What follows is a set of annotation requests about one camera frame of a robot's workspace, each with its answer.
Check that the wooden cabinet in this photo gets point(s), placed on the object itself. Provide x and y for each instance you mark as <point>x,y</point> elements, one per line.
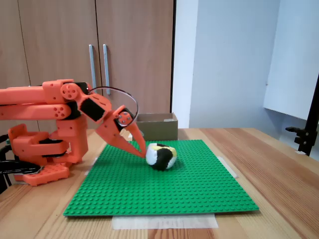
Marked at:
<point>137,49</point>

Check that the black camera stand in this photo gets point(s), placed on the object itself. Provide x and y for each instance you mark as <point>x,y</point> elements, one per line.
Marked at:
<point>305,139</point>

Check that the long masking tape strip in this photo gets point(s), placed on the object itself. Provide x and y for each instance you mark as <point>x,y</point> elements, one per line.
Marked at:
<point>162,222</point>

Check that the white board panel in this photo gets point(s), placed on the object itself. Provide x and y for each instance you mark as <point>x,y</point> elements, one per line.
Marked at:
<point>294,62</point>

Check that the short masking tape strip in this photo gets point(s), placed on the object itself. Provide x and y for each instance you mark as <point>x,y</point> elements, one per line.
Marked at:
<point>89,170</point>
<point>229,168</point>

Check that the open cardboard box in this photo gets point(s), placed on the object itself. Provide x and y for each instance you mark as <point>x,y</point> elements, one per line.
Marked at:
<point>159,129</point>

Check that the yellow black white fabric ball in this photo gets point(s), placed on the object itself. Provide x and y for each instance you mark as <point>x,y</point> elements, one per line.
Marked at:
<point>162,158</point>

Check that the green studded baseplate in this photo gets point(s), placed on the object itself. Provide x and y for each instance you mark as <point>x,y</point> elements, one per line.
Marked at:
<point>162,189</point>

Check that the black table clamp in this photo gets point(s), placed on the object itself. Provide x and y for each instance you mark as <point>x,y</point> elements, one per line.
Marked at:
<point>17,167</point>

